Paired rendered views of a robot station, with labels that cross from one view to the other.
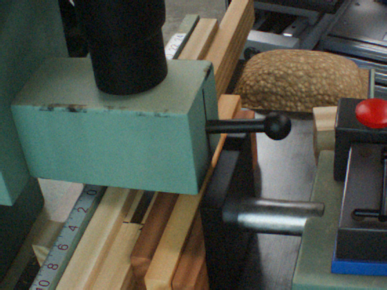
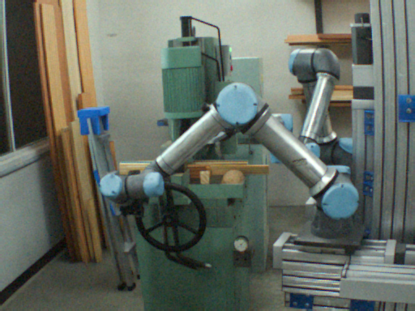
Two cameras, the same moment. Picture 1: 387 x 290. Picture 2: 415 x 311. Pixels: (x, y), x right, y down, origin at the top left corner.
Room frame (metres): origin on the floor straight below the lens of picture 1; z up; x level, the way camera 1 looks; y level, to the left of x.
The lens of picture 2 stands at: (0.20, -2.07, 1.41)
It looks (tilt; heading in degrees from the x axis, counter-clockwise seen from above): 12 degrees down; 82
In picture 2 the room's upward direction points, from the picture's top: 3 degrees counter-clockwise
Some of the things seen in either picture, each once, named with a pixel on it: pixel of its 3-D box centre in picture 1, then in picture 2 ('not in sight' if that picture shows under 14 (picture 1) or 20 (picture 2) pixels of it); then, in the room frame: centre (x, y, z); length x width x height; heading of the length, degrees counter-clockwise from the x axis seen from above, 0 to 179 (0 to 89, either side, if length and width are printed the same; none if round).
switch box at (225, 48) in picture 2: not in sight; (224, 60); (0.66, 0.29, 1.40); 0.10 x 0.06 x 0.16; 70
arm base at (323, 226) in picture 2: not in sight; (332, 217); (0.83, -0.63, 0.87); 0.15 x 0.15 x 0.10
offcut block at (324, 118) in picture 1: (338, 137); (204, 176); (0.47, -0.13, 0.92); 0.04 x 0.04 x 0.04; 83
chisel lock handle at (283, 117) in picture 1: (244, 123); not in sight; (0.39, -0.04, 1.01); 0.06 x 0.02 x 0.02; 70
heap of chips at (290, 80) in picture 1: (301, 72); (233, 175); (0.59, -0.12, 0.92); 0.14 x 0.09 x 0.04; 70
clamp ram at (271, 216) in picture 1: (272, 216); not in sight; (0.35, -0.05, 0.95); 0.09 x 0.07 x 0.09; 160
